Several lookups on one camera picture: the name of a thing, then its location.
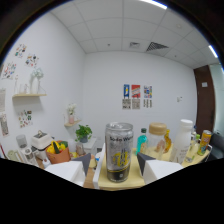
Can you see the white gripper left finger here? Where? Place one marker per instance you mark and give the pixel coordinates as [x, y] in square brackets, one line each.
[70, 171]

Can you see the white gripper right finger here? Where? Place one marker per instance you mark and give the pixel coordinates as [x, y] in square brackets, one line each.
[156, 168]

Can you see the silver soda water can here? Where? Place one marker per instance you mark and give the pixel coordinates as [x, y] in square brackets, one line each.
[119, 153]

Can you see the orange pot with fruit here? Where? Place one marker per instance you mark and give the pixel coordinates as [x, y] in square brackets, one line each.
[59, 155]

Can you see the two-tier wooden shelf rack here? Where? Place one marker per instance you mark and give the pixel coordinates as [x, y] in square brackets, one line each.
[136, 176]

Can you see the glass jar with cork lid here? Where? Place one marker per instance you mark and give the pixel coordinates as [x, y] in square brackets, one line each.
[156, 141]

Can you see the teal green bottle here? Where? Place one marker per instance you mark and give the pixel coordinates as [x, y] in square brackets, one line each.
[141, 145]

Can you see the amber liquid bottle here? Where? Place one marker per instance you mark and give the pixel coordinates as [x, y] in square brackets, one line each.
[167, 141]

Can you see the large white bottle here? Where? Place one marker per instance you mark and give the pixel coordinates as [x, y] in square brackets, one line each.
[181, 143]

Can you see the clear bottle with green cap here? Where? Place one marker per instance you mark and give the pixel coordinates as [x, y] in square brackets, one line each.
[193, 150]

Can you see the green potted plant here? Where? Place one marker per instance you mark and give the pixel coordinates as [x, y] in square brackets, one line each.
[83, 132]

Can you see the white kitchen appliance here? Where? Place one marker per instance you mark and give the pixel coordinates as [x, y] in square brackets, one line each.
[41, 140]

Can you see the white coffee grinder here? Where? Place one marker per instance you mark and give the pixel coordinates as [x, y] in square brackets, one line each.
[26, 151]

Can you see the pink vase with flowers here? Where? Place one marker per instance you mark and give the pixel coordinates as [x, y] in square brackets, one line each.
[71, 116]

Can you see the black chair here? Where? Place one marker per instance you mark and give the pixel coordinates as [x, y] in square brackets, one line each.
[216, 146]

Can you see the white vase with flowers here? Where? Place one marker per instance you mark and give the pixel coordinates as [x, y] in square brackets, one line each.
[35, 85]

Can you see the small wooden wall shelf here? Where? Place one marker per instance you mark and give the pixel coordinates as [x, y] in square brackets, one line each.
[72, 123]

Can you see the grey wall poster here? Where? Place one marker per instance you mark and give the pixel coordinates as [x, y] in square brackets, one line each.
[136, 104]
[126, 104]
[147, 103]

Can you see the multicoloured wall poster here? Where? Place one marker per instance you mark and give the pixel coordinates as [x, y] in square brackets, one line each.
[148, 92]

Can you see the red wall poster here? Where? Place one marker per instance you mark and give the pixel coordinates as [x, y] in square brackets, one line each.
[135, 91]

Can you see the blue wall poster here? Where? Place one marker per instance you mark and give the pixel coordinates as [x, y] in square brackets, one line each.
[126, 91]

